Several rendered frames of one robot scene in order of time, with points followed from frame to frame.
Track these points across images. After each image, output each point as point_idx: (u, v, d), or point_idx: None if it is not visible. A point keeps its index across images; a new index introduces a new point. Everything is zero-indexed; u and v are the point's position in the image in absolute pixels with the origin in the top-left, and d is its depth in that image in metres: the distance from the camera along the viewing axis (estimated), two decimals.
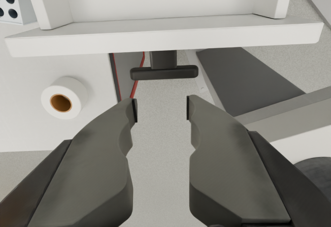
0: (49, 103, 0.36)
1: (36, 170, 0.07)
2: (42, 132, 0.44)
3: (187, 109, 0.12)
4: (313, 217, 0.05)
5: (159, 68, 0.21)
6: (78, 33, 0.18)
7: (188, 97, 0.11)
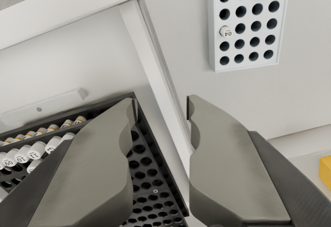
0: None
1: (36, 170, 0.07)
2: None
3: (187, 109, 0.12)
4: (313, 217, 0.05)
5: None
6: (53, 28, 0.12)
7: (188, 97, 0.11)
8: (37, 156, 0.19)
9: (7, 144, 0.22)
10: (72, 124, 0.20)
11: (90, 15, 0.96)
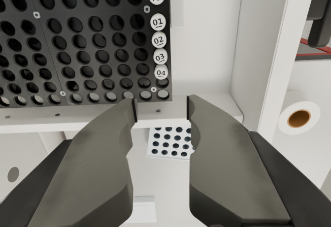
0: (295, 129, 0.35)
1: (36, 170, 0.07)
2: (319, 141, 0.42)
3: (187, 109, 0.12)
4: (313, 217, 0.05)
5: (325, 7, 0.16)
6: (260, 97, 0.18)
7: (188, 97, 0.11)
8: None
9: None
10: None
11: None
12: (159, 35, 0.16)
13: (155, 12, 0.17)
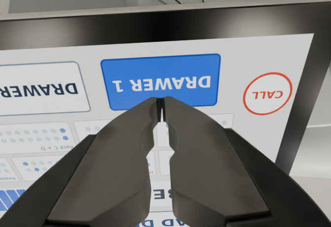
0: None
1: (61, 161, 0.08)
2: None
3: (163, 111, 0.12)
4: (288, 205, 0.06)
5: None
6: None
7: (163, 99, 0.11)
8: None
9: None
10: None
11: None
12: None
13: None
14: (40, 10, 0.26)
